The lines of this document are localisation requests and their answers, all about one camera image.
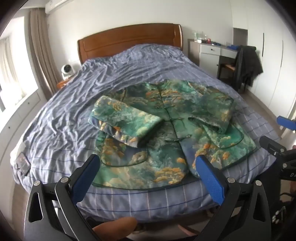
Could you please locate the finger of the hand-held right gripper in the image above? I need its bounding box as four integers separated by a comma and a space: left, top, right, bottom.
277, 116, 296, 132
259, 136, 288, 160

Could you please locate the dark phone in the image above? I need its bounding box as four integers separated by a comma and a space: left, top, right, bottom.
14, 152, 31, 176

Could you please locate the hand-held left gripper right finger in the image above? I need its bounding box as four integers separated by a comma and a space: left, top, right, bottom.
195, 155, 274, 241

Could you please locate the small white fan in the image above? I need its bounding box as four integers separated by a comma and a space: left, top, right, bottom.
61, 64, 75, 79

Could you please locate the white air conditioner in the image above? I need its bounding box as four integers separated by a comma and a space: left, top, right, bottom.
45, 0, 81, 15

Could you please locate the white wardrobe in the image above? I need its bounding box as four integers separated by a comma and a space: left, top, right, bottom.
231, 0, 296, 116

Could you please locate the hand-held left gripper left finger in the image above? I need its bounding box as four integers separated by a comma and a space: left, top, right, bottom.
24, 153, 101, 241

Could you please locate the dark coat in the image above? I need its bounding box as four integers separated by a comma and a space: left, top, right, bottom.
233, 45, 263, 88

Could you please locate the wooden bed headboard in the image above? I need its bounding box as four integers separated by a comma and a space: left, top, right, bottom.
77, 23, 184, 65

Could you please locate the person's left hand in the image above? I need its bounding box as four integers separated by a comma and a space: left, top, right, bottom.
92, 217, 138, 241

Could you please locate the green patterned padded jacket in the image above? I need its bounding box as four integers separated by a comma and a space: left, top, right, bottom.
88, 80, 257, 188

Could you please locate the dark wooden chair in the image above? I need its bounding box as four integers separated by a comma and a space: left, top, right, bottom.
217, 45, 255, 93

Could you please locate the wooden nightstand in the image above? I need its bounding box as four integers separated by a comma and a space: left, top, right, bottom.
57, 77, 77, 90

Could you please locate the beige curtain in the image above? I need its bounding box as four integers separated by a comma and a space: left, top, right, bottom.
29, 8, 58, 100

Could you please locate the white window cabinet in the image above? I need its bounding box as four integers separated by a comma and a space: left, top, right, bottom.
0, 89, 48, 158

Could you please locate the bright window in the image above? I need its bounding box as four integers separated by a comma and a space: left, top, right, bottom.
0, 17, 38, 112

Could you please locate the bed with blue checked cover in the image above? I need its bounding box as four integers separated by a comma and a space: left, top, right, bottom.
10, 44, 281, 223

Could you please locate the white and grey desk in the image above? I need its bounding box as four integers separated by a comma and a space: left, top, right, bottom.
188, 38, 238, 80

